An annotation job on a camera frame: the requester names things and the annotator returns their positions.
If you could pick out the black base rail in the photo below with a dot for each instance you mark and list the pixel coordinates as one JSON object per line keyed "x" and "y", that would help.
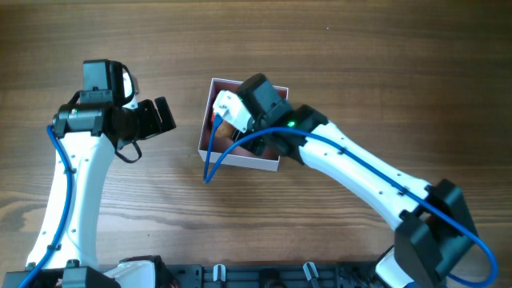
{"x": 341, "y": 275}

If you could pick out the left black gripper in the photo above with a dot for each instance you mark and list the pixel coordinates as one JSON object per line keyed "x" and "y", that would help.
{"x": 154, "y": 126}

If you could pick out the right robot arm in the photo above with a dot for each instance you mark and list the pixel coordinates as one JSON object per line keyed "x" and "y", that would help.
{"x": 426, "y": 219}

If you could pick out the red toy car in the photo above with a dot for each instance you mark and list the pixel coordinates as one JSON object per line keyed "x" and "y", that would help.
{"x": 213, "y": 118}

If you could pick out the brown plush toy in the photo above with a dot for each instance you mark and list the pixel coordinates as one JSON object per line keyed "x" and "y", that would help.
{"x": 225, "y": 130}

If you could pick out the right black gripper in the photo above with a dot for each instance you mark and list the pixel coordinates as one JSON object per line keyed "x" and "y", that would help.
{"x": 257, "y": 145}

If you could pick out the pink white open box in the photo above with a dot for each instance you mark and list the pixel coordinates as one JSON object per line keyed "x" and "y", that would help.
{"x": 241, "y": 157}

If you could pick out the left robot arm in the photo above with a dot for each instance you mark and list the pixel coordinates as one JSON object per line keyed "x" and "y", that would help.
{"x": 87, "y": 133}

